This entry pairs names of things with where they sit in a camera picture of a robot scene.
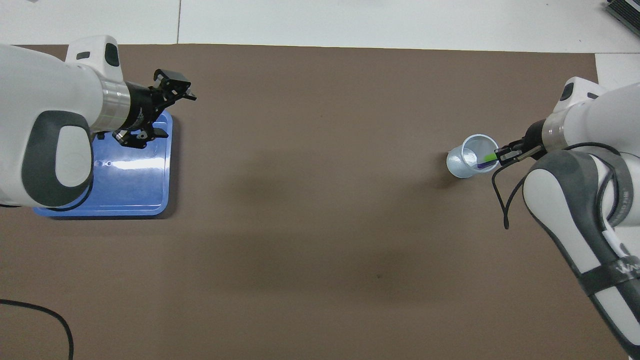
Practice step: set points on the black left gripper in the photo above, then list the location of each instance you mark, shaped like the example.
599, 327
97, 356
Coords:
140, 107

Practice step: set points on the green marker pen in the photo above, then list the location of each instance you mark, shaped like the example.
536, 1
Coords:
489, 158

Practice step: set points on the blue plastic tray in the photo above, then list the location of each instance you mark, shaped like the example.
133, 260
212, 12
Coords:
140, 190

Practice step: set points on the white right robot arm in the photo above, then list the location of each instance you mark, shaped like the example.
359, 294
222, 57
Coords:
575, 200

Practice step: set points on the purple marker pen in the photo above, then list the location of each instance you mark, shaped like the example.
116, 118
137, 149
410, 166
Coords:
482, 165

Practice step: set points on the brown table mat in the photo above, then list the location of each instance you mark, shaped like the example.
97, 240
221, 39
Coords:
320, 250

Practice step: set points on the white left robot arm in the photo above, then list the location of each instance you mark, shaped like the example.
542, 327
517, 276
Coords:
45, 100

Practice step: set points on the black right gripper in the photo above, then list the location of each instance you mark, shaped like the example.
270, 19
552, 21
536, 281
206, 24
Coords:
535, 142

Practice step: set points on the grey ribbed device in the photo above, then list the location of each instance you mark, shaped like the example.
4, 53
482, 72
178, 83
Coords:
627, 9

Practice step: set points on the translucent plastic cup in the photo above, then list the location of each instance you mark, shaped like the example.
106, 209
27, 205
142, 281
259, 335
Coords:
457, 165

